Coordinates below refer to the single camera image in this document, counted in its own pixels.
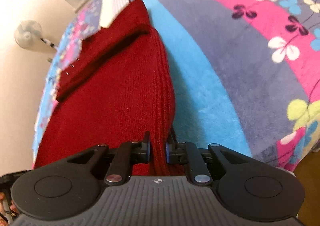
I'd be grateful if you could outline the white standing fan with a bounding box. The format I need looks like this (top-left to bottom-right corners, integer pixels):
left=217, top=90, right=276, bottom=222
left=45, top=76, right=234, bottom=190
left=14, top=20, right=57, bottom=50

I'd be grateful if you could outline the colourful floral striped bed blanket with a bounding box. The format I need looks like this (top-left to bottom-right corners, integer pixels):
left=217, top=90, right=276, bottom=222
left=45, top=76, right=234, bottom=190
left=33, top=0, right=319, bottom=171

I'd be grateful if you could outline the dark red knit sweater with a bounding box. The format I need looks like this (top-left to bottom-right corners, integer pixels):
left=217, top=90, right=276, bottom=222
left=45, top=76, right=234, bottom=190
left=35, top=0, right=183, bottom=176

